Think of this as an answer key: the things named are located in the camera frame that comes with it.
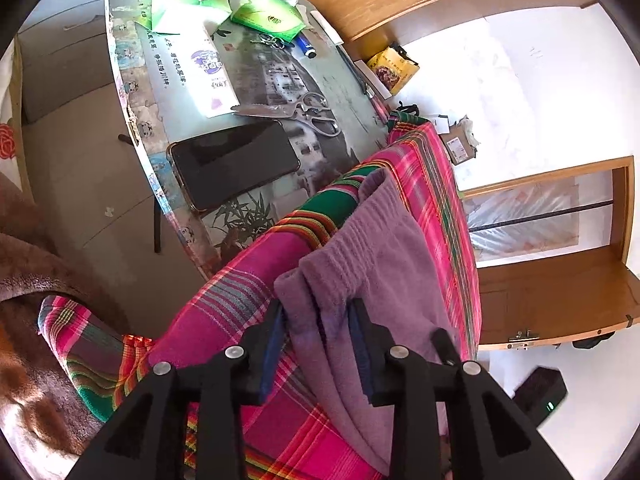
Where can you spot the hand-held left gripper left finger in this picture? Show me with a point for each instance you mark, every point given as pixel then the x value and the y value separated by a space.
pixel 272 355

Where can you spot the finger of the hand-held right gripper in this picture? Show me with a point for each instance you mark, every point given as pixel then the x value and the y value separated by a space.
pixel 446 347

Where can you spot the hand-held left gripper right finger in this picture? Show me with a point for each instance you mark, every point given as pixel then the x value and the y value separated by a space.
pixel 357 355

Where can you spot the purple fleece garment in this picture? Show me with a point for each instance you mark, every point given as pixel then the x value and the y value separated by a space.
pixel 370 250

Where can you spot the metal door lock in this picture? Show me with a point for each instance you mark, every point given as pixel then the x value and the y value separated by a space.
pixel 522 337

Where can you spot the pink plaid blanket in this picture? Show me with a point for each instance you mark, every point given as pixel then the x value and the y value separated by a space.
pixel 235 285

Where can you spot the black box with green light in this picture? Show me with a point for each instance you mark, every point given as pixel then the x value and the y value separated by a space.
pixel 540 395

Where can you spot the wooden door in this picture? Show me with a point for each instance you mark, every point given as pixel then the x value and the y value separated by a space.
pixel 550 300

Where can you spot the black smartphone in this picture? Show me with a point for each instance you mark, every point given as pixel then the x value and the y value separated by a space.
pixel 232 165

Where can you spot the cardboard box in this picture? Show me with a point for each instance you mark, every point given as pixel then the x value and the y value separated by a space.
pixel 457 142

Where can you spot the metal scissors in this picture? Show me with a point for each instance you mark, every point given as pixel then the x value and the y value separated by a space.
pixel 300 112

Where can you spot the brown fur blanket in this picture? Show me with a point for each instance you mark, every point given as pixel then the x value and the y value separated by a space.
pixel 25 360

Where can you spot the glass top table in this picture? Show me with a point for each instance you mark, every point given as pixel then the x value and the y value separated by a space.
pixel 280 80

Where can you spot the yellow paper bag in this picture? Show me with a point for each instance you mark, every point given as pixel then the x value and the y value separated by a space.
pixel 392 70

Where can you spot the black pen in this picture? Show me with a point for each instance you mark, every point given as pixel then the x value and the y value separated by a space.
pixel 351 67

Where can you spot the white purple paper box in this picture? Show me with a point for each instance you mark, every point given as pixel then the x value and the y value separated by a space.
pixel 200 70

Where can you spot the blue lighter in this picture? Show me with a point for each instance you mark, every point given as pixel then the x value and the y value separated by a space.
pixel 306 46

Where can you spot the key bunch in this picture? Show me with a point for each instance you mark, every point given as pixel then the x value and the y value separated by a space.
pixel 267 41

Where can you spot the small green tissue pack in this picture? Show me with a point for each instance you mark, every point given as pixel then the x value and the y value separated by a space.
pixel 270 15

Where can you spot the floral bed sheet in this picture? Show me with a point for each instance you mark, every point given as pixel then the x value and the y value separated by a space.
pixel 7 125

